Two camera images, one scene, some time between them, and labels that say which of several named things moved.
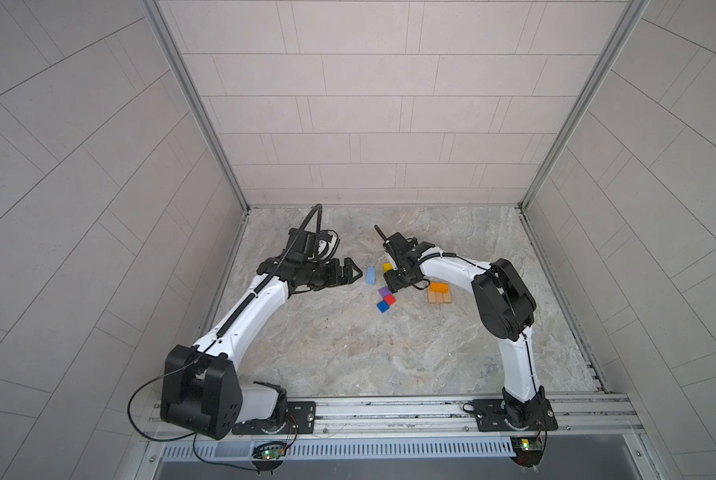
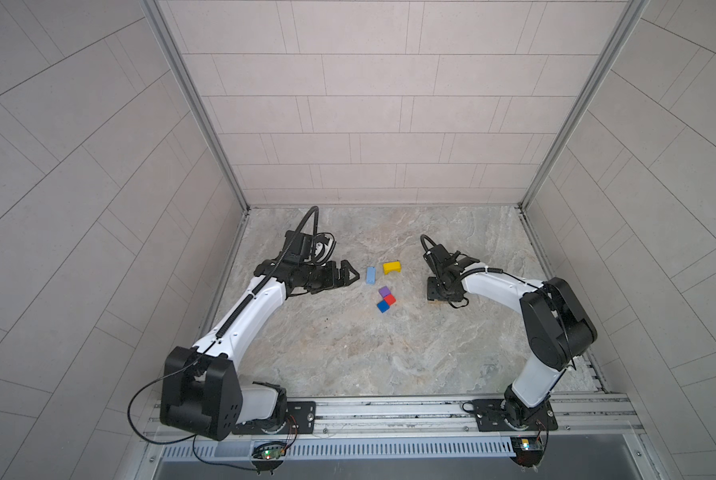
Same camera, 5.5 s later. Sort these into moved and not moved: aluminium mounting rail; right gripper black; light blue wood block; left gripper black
Moved: right gripper black
Not moved: light blue wood block; left gripper black; aluminium mounting rail
